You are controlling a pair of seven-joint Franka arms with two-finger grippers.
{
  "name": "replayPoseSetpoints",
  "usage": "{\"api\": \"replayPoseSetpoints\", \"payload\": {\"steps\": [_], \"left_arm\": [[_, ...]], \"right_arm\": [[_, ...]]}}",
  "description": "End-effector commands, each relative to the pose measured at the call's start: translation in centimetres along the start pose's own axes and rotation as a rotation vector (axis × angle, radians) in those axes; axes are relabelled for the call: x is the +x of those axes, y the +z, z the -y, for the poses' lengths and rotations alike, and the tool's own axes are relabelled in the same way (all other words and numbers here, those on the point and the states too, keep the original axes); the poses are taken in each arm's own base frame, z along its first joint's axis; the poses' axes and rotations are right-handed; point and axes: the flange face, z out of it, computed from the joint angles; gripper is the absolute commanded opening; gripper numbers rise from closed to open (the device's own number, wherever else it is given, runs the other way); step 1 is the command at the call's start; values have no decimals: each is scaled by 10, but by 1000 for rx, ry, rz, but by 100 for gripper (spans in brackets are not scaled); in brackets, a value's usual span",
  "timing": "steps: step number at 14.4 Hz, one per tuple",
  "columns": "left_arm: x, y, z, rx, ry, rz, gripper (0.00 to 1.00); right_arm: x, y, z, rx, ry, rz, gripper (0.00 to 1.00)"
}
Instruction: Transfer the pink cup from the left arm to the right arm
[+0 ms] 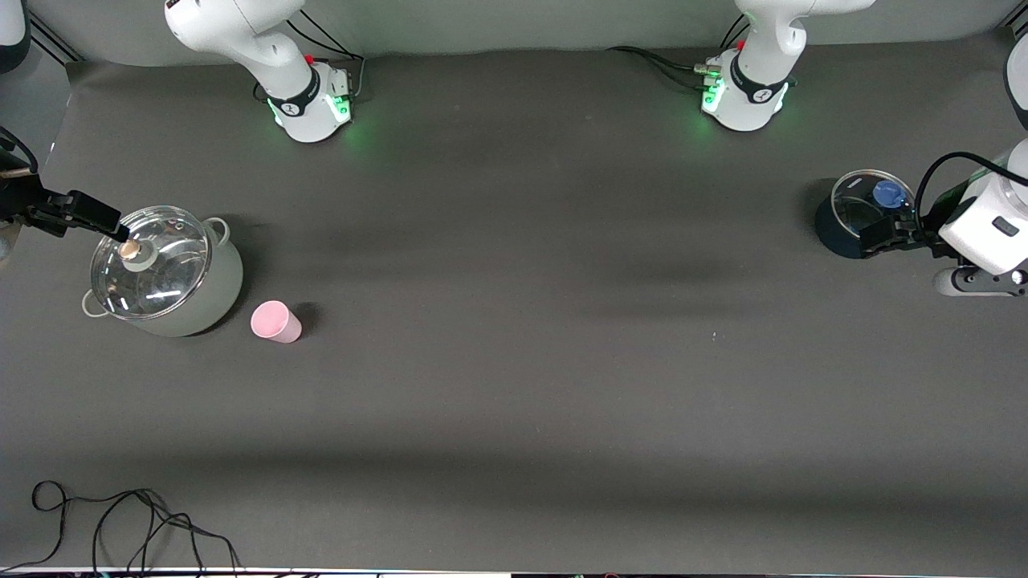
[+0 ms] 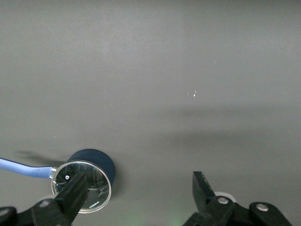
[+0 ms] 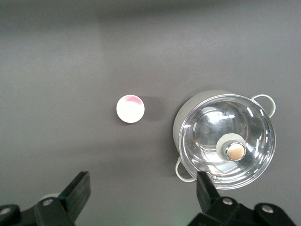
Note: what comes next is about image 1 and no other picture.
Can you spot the pink plastic cup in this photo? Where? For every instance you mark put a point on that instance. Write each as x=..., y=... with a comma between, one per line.
x=273, y=321

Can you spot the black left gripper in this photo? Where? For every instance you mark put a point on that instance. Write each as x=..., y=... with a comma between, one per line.
x=913, y=234

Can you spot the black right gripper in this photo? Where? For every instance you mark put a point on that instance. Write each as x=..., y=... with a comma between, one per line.
x=24, y=199

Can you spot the sage green cooking pot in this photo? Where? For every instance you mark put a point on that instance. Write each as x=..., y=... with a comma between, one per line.
x=217, y=297

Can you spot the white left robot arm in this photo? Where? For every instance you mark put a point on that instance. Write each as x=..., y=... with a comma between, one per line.
x=759, y=88

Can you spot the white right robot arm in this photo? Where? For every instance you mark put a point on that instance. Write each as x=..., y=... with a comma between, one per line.
x=281, y=64

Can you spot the dark grey table mat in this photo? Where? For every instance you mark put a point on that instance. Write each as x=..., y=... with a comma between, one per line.
x=514, y=361

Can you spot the glass saucepan lid blue knob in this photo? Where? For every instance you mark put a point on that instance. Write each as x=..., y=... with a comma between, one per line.
x=859, y=201

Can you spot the dark blue saucepan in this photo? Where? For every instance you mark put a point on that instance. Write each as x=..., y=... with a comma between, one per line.
x=835, y=239

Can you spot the glass pot lid beige knob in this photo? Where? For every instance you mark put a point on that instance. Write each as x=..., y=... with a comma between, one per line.
x=173, y=273

